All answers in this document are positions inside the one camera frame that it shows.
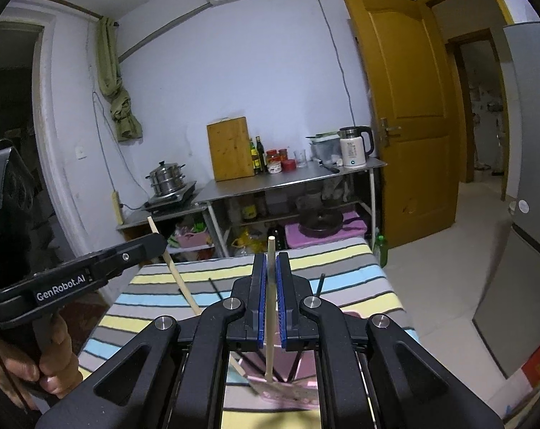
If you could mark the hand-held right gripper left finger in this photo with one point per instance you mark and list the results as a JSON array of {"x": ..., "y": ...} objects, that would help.
[{"x": 262, "y": 299}]

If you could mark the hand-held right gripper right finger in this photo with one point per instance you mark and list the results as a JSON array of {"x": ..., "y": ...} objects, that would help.
[{"x": 282, "y": 299}]

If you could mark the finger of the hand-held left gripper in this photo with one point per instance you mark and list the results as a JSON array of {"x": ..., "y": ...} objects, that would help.
[{"x": 140, "y": 250}]

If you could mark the bunch of black chopsticks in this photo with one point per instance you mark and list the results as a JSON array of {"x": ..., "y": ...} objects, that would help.
[{"x": 320, "y": 283}]

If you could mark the beige wooden chopstick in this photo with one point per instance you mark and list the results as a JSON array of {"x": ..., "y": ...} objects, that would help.
[
  {"x": 272, "y": 250},
  {"x": 181, "y": 277}
]

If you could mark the pink plastic utensil basket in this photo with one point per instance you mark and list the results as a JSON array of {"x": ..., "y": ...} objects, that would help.
[{"x": 305, "y": 393}]

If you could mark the person's left hand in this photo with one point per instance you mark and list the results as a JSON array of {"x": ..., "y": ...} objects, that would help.
[{"x": 60, "y": 366}]

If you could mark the beige power strip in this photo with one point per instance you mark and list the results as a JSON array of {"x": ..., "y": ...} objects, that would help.
[{"x": 117, "y": 208}]

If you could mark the pink basket with vegetables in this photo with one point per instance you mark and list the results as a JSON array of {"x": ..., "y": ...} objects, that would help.
[{"x": 189, "y": 240}]

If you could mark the yellow plastic bag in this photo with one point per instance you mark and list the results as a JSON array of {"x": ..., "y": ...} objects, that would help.
[{"x": 250, "y": 245}]

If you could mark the black induction cooker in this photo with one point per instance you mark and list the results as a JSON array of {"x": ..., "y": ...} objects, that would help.
[{"x": 171, "y": 202}]

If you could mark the striped tablecloth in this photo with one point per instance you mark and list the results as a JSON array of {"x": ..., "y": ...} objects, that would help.
[{"x": 341, "y": 277}]

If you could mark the steel steamer pot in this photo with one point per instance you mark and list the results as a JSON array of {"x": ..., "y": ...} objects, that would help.
[{"x": 167, "y": 181}]

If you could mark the black frying pan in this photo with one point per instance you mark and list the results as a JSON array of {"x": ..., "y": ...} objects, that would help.
[{"x": 319, "y": 225}]

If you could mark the pink storage box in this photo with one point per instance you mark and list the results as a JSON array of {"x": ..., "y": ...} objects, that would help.
[{"x": 348, "y": 232}]

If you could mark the green bottle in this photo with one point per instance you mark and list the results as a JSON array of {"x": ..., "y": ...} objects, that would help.
[{"x": 380, "y": 250}]

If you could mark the steel kitchen table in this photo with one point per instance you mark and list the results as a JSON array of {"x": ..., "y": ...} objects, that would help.
[{"x": 274, "y": 181}]

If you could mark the wooden cutting board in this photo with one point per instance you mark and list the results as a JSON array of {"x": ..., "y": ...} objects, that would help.
[{"x": 229, "y": 152}]

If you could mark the red tin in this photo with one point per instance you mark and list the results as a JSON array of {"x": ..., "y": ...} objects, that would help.
[{"x": 289, "y": 165}]

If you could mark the red lid jar white label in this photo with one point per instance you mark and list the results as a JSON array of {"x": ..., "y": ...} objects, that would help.
[{"x": 273, "y": 165}]

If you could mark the black knife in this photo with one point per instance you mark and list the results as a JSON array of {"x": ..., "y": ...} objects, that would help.
[{"x": 329, "y": 167}]

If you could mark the yellow label oil bottle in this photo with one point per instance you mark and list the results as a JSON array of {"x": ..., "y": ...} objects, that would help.
[{"x": 252, "y": 158}]

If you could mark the clear drinking glass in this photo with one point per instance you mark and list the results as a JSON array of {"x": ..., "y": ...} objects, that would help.
[{"x": 300, "y": 158}]

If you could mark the dark sauce bottle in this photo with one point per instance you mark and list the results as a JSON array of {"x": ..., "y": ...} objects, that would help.
[{"x": 260, "y": 156}]

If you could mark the green curtain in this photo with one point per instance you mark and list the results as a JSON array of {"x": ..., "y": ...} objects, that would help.
[{"x": 118, "y": 107}]

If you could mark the small red lid jar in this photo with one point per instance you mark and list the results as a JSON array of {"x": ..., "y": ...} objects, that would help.
[{"x": 283, "y": 154}]

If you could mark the clear plastic storage container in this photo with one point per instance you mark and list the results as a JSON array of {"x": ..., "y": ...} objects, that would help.
[{"x": 323, "y": 149}]

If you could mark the white electric kettle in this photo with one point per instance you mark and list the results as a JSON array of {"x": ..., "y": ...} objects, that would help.
[{"x": 352, "y": 152}]

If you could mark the yellow wooden door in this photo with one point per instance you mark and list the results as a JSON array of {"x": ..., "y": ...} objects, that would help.
[{"x": 408, "y": 98}]

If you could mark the round white fridge magnet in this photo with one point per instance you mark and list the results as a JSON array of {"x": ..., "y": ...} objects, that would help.
[{"x": 523, "y": 207}]

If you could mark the grey refrigerator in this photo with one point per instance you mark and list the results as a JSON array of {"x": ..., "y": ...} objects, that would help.
[{"x": 533, "y": 120}]

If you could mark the white wall switch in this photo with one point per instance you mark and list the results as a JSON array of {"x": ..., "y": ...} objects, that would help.
[{"x": 81, "y": 152}]

